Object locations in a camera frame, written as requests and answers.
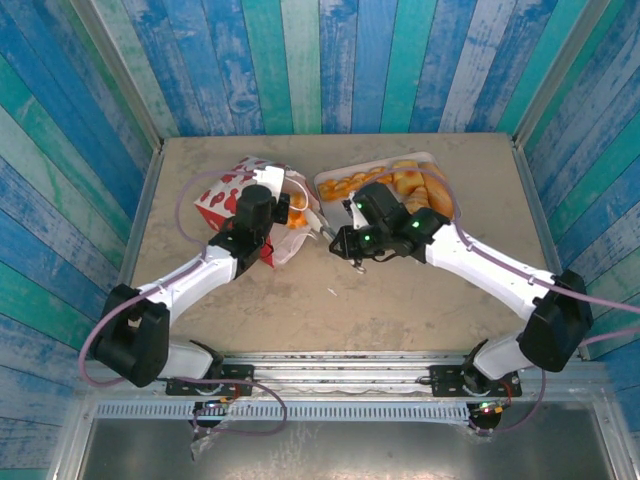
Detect white square tray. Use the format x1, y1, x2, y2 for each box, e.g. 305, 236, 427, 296
313, 151, 462, 232

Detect red white paper bag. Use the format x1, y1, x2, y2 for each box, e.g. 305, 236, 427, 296
193, 155, 324, 270

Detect orange braided pastry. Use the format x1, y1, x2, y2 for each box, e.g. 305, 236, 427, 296
318, 167, 387, 202

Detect tan croissant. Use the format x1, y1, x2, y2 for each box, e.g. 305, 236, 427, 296
403, 185, 432, 216

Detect square golden bun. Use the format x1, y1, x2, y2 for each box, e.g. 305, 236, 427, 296
391, 159, 426, 197

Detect steel sheet panel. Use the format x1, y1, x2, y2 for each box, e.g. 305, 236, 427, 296
74, 417, 619, 480

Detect small circuit board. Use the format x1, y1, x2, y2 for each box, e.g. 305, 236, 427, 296
192, 397, 237, 417
474, 399, 512, 417

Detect clear crumpled plastic scrap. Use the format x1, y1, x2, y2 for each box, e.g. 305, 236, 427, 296
188, 424, 229, 462

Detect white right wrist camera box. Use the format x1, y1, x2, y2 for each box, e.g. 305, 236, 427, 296
343, 198, 367, 230

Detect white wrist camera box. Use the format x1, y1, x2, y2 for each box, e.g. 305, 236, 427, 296
252, 166, 287, 194
343, 198, 367, 230

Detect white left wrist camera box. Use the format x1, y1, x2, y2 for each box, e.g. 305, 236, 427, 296
252, 166, 287, 194

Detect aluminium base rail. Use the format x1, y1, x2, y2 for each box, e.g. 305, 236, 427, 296
74, 351, 615, 401

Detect aluminium table side rail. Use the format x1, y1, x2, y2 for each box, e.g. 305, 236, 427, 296
117, 142, 166, 294
513, 139, 566, 276

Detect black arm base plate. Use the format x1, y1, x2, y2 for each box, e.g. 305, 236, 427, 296
166, 366, 255, 399
429, 364, 523, 399

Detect grey slotted cable duct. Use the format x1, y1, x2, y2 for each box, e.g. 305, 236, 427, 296
93, 401, 474, 426

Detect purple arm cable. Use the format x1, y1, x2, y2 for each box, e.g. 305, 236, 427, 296
355, 167, 640, 437
78, 168, 290, 436

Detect metal corner post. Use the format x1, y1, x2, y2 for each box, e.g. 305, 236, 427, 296
69, 0, 165, 151
512, 0, 615, 147

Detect black round mount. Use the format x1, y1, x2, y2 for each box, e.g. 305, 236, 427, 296
468, 412, 502, 437
188, 413, 222, 437

